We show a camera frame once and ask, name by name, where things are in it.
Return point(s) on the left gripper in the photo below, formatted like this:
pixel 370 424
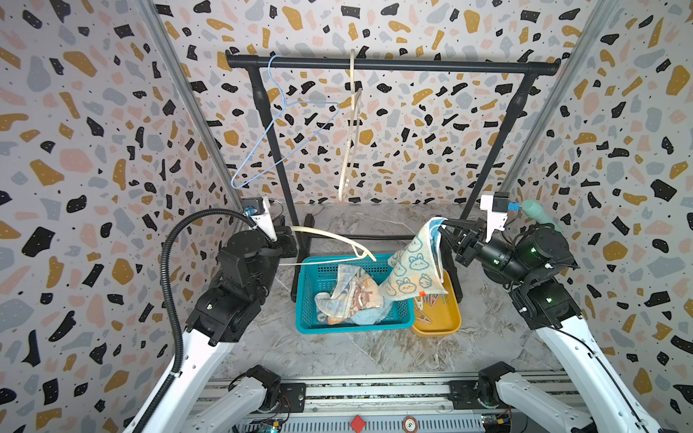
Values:
pixel 286 238

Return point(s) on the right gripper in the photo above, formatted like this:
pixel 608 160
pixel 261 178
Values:
pixel 475 253

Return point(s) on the teal jellyfish pattern towel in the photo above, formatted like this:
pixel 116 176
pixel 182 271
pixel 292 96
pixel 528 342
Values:
pixel 417 269

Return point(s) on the large wooden hanger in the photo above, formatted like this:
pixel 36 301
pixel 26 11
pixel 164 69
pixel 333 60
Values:
pixel 361 252

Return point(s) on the orange patterned towel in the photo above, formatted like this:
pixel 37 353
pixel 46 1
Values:
pixel 354 290

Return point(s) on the light blue wire hanger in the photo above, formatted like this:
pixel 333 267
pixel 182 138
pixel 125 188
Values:
pixel 276 135

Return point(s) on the light blue towel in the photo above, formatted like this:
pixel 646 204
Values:
pixel 370 317

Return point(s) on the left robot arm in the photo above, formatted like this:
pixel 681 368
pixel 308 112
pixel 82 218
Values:
pixel 235 297

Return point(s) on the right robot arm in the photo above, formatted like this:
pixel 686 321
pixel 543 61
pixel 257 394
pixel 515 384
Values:
pixel 527 268

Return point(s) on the teal plastic basket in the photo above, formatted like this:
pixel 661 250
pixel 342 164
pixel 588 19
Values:
pixel 315 278

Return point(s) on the mint green microphone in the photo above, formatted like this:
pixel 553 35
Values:
pixel 535 211

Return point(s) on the yellow plastic bin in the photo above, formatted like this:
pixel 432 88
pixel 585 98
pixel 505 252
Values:
pixel 448 318

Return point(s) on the black clothes rack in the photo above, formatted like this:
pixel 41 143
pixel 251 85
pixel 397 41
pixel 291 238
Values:
pixel 529 70

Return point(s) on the round red white sticker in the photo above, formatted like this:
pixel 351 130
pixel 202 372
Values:
pixel 410 425

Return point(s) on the red diamond sticker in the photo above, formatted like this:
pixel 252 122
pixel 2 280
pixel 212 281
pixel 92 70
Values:
pixel 357 424

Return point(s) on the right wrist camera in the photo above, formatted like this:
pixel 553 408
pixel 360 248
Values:
pixel 497 205

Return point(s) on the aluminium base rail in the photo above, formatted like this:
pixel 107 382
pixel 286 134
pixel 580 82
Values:
pixel 439 404

